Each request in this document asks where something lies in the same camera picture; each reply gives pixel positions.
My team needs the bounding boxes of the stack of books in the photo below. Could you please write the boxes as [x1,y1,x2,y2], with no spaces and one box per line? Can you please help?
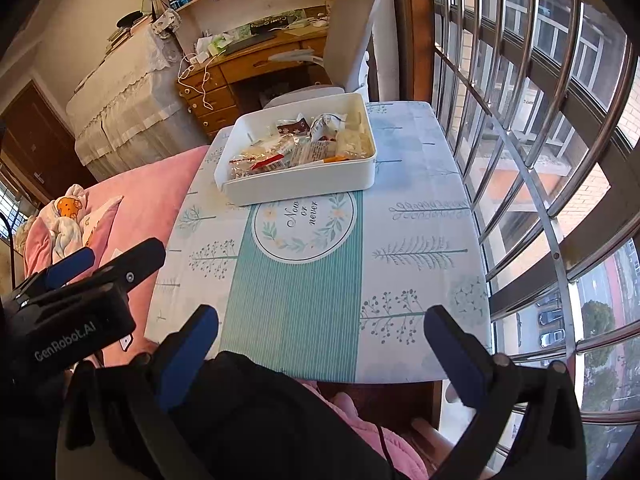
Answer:
[105,22,133,53]

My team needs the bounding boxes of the brown wooden door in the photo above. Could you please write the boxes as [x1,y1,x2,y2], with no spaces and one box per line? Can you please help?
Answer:
[0,80,98,206]

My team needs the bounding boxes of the steel window grille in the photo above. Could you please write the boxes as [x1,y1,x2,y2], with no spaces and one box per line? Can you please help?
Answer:
[430,0,640,480]

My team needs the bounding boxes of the black keyboard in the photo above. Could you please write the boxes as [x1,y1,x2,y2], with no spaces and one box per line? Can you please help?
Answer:
[225,32,278,56]

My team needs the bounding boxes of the printed cloth bag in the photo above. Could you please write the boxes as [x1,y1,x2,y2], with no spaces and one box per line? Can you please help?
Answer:
[151,8,183,38]

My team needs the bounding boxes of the clear toast bread packet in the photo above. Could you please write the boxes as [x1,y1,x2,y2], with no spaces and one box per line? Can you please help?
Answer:
[336,127,373,158]

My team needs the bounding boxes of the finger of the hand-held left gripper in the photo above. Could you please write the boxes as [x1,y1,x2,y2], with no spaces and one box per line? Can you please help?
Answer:
[65,237,167,296]
[10,247,96,302]

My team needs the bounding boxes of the wooden desk with drawers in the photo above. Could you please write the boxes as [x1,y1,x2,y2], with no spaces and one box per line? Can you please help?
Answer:
[175,20,333,143]

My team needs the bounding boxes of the wooden window frame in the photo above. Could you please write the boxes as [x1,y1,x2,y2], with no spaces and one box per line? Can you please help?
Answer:
[390,0,436,106]

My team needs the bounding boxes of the white cracker packet red label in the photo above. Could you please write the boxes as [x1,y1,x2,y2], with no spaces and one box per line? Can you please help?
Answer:
[290,141,336,166]

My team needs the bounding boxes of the white charging cable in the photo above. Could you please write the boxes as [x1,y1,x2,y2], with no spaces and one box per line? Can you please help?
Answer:
[177,52,226,111]

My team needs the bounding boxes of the white quilt with orange print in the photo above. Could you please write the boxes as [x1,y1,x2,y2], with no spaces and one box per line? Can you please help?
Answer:
[15,184,91,266]

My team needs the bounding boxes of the pink printed pillow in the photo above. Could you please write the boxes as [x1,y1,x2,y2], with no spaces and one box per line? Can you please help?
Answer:
[80,195,125,248]

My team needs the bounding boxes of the white plastic basket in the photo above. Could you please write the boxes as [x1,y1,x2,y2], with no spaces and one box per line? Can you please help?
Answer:
[214,91,377,207]

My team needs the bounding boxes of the person's pink fuzzy pants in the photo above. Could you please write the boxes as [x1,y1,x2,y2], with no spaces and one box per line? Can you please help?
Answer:
[300,380,431,480]

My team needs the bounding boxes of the grey office chair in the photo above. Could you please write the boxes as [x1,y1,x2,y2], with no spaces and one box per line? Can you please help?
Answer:
[262,0,386,111]

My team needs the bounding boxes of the brown white biscuit packet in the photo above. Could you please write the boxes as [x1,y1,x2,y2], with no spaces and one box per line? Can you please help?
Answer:
[229,152,281,178]

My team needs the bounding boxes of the small red snack packet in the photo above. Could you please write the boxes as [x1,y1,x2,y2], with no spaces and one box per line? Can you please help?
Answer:
[276,117,308,137]

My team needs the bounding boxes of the white and red packet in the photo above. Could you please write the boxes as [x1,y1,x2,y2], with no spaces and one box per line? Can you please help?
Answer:
[310,114,347,143]

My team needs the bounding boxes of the thin black cable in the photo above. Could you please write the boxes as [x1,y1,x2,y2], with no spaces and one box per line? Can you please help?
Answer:
[375,422,401,480]

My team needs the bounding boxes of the lace covered cabinet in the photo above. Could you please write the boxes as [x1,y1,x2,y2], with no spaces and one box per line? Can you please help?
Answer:
[65,22,211,181]

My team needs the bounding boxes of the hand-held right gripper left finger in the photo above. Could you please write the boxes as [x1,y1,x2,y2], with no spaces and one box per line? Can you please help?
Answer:
[57,304,221,480]

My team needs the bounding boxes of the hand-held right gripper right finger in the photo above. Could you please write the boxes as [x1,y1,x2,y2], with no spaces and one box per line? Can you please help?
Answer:
[424,305,588,480]

